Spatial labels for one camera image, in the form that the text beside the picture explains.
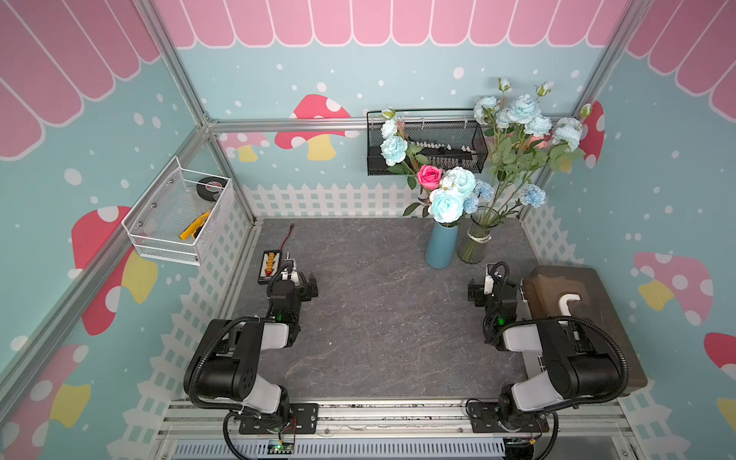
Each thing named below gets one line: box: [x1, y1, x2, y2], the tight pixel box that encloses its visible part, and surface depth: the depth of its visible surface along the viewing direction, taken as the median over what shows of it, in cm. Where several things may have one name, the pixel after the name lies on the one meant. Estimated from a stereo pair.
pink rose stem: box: [402, 164, 444, 218], surface depth 61 cm
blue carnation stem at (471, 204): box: [462, 196, 480, 214], surface depth 77 cm
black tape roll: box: [196, 176, 229, 203], surface depth 82 cm
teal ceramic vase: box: [425, 222, 460, 270], surface depth 98 cm
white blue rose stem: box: [379, 107, 431, 190], surface depth 75 cm
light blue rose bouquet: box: [473, 77, 593, 228], surface depth 81 cm
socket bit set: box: [409, 140, 479, 166], surface depth 91 cm
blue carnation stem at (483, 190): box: [474, 180, 495, 200], surface depth 81 cm
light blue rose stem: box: [427, 166, 477, 224], surface depth 59 cm
